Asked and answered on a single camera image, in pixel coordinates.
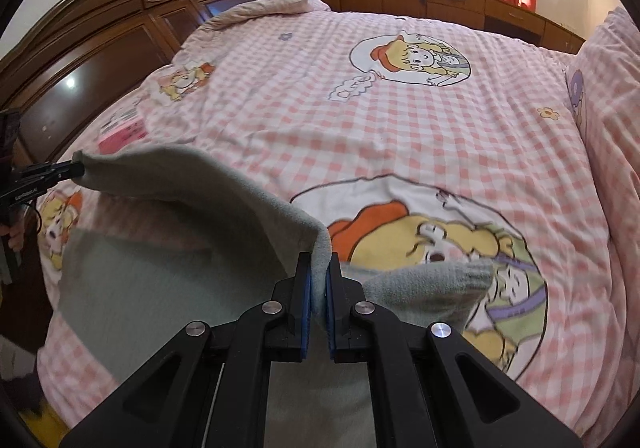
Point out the pink checkered cartoon bedsheet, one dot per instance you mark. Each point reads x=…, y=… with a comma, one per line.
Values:
x=409, y=140

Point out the person's left hand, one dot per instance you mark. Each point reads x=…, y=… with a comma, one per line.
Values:
x=14, y=234

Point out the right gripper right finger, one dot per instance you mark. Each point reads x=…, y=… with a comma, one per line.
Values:
x=429, y=386

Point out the long wooden low cabinet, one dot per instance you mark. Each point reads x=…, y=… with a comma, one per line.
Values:
x=495, y=16

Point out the grey pants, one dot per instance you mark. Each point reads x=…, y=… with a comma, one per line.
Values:
x=177, y=236

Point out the pink checkered folded quilt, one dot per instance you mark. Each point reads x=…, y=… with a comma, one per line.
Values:
x=603, y=85

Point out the dark wooden headboard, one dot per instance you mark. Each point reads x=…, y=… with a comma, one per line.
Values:
x=84, y=55

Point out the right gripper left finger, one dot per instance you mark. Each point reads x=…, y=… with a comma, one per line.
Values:
x=207, y=386

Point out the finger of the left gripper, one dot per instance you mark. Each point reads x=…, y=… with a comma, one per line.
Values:
x=52, y=171

